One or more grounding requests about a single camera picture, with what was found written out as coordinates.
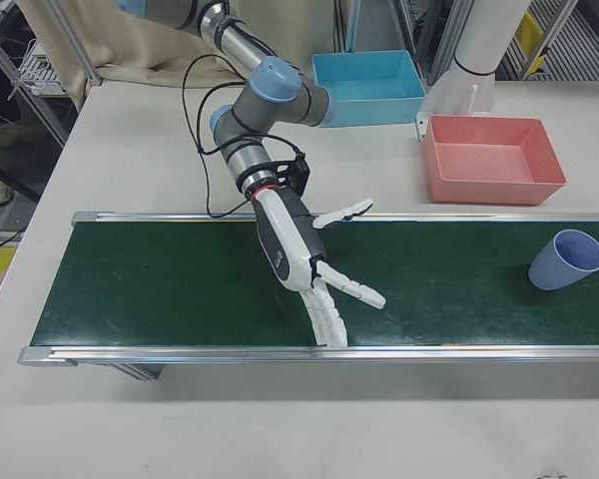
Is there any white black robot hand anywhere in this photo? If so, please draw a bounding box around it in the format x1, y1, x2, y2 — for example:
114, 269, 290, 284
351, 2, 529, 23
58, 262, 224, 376
252, 188, 386, 349

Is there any blue plastic cup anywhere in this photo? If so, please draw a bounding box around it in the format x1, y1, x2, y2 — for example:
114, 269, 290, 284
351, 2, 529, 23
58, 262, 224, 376
527, 228, 599, 293

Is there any blue plastic box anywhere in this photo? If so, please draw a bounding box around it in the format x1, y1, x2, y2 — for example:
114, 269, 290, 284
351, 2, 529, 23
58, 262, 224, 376
310, 49, 427, 129

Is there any pink plastic box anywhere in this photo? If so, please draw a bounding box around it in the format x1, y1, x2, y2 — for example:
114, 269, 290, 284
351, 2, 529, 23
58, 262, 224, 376
421, 114, 568, 207

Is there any green belt conveyor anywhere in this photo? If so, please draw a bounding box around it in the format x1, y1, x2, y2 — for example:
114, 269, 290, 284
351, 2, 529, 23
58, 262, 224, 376
18, 210, 599, 381

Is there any beige cloth curtain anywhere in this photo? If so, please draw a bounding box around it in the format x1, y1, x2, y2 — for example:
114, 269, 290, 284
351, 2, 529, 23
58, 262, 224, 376
14, 0, 343, 109

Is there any white column stand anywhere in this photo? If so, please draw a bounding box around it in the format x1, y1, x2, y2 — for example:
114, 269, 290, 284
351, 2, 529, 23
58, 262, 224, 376
425, 0, 528, 119

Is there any yellow plastic part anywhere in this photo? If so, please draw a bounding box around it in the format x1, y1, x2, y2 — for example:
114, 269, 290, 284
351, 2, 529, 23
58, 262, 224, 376
517, 12, 550, 76

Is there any metal roller rack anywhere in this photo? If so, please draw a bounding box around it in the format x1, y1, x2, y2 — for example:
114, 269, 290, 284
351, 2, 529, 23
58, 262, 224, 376
498, 0, 599, 81

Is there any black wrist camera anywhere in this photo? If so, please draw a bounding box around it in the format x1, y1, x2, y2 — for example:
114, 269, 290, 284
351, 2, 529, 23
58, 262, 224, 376
274, 155, 310, 197

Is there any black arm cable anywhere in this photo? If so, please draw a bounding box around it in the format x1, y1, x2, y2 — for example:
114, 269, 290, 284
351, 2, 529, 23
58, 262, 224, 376
182, 53, 305, 220

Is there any blue metal post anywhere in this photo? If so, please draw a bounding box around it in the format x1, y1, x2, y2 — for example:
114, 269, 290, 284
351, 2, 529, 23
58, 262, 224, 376
343, 0, 361, 54

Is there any aluminium shelf frame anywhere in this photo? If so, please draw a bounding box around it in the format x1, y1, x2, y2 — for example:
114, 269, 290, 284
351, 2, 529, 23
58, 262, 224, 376
398, 0, 460, 86

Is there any aluminium frame post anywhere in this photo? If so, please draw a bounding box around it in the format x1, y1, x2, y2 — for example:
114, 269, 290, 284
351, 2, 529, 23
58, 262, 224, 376
0, 0, 104, 151

